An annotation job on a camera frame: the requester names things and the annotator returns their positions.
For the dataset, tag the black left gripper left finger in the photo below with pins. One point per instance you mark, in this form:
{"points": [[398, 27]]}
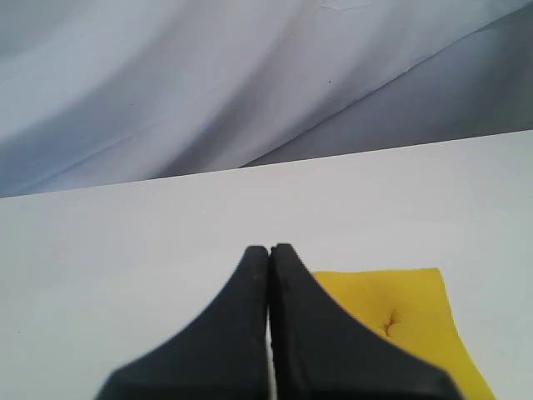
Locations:
{"points": [[221, 354]]}

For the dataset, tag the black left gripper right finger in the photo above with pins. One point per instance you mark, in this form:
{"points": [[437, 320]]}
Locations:
{"points": [[321, 352]]}

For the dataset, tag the yellow sponge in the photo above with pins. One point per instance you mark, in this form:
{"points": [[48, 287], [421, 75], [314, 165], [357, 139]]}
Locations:
{"points": [[410, 309]]}

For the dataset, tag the grey backdrop cloth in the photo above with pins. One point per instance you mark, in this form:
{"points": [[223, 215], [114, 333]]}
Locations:
{"points": [[102, 92]]}

